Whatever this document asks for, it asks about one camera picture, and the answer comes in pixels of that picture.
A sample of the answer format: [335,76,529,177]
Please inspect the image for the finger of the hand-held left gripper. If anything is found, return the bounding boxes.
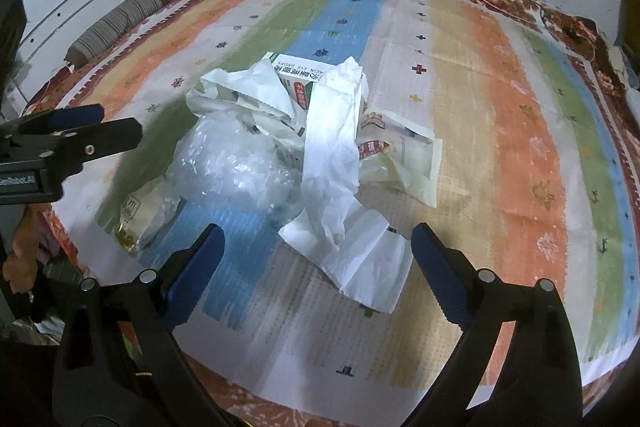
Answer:
[0,117,143,176]
[0,104,105,142]

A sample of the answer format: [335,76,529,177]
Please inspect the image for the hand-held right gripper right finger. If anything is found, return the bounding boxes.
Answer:
[400,222,586,427]

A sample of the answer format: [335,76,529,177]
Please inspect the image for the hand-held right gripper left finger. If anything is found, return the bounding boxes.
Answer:
[50,223,236,427]

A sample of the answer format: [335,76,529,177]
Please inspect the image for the white tissue paper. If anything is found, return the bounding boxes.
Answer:
[277,57,413,314]

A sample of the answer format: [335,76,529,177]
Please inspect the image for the green white medicine box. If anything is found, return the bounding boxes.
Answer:
[262,52,351,142]

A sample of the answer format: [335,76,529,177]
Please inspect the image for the person's left hand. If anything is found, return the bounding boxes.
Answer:
[0,207,39,294]

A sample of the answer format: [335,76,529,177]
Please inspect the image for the clear yellowish snack wrapper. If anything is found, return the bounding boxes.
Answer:
[112,184,183,255]

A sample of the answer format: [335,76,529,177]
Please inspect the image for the striped bolster pillow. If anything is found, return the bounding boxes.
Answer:
[67,0,166,68]

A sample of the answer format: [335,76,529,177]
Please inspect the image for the clear plastic bag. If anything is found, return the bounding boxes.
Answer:
[167,117,306,212]

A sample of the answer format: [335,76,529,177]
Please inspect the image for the white plastic bag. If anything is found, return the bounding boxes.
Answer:
[186,59,311,142]

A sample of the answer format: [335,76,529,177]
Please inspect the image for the colourful striped blanket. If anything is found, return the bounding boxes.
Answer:
[30,0,640,403]

